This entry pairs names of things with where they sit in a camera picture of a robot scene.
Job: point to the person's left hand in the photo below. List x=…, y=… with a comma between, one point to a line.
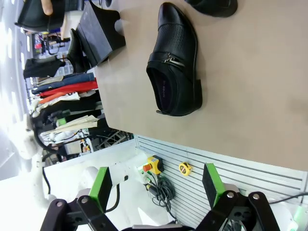
x=47, y=6

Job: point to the black hanging coat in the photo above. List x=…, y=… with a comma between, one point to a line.
x=41, y=67

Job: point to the black metal truss frame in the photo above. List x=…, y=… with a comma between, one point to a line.
x=110, y=138

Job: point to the navy hanging garment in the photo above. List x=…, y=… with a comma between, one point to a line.
x=67, y=80

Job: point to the yellow tape measure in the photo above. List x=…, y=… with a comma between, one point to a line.
x=184, y=169

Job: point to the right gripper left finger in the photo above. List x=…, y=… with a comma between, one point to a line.
x=99, y=190

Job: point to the slatted aluminium base plate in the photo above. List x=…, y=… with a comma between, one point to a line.
x=240, y=173

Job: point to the rack of folded clothes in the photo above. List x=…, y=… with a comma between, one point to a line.
x=79, y=104

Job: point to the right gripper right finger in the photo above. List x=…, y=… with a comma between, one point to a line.
x=214, y=187

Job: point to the yellow emergency stop box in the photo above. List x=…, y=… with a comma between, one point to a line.
x=155, y=166

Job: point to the red hanging garment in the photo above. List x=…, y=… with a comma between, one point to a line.
x=72, y=87

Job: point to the beige hanging garment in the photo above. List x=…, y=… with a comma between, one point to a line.
x=81, y=122

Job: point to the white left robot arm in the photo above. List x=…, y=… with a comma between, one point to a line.
x=29, y=144

